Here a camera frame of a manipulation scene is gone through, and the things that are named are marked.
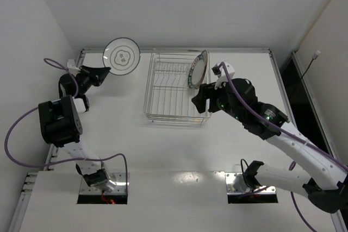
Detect white plate dark blue rim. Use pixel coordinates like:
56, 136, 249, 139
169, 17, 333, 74
188, 53, 203, 89

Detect white plate grey flower motif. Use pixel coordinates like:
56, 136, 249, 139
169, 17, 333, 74
102, 37, 141, 76

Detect white plate orange sunburst motif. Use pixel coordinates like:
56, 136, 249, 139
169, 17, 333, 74
201, 50, 209, 83

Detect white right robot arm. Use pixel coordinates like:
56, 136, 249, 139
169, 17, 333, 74
191, 78, 347, 214

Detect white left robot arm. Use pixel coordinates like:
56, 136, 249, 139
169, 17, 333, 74
38, 64, 116, 192

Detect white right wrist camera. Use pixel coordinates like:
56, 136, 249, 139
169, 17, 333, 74
212, 61, 235, 90

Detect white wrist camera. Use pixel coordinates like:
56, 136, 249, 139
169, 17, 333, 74
212, 61, 235, 90
67, 59, 80, 71

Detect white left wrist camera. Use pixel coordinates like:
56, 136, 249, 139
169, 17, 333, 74
67, 59, 80, 71

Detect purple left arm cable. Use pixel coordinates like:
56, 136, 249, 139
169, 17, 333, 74
4, 58, 128, 189

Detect metal wire dish rack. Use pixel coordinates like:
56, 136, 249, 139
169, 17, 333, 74
144, 51, 211, 127

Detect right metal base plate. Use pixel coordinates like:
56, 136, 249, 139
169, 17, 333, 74
225, 172, 276, 197

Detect metal base plate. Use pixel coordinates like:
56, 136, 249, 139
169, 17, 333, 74
225, 172, 276, 197
79, 172, 129, 196

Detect black wall cable white plug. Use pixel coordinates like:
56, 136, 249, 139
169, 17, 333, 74
300, 50, 321, 81

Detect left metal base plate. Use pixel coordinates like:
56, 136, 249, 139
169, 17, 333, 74
79, 172, 129, 196

